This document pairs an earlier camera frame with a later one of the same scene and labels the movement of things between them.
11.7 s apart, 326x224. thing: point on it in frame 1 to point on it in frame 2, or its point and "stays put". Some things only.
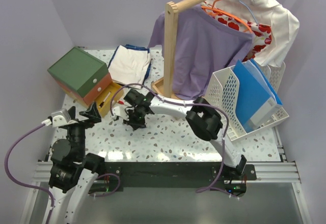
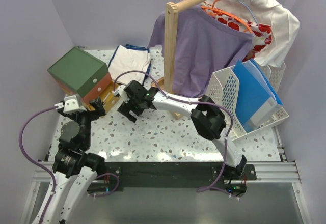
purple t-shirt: x=204 y=48 stays put
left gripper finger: x=92 y=113 to x=100 y=107
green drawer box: x=80 y=70 stays put
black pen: x=102 y=103 stays put
